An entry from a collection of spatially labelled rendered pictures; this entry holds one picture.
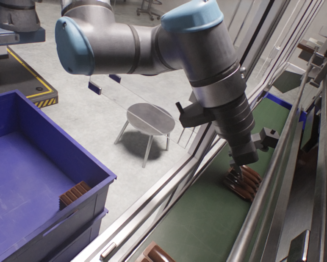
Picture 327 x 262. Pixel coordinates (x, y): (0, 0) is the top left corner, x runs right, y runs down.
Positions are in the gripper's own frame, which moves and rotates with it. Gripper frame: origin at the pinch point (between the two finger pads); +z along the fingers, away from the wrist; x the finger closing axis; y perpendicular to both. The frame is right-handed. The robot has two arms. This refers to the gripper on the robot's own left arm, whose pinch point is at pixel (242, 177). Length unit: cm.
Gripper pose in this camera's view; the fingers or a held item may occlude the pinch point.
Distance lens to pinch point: 55.1
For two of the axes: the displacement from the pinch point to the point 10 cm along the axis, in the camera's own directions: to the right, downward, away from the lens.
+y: 8.7, -3.0, -4.0
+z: 4.6, 7.9, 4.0
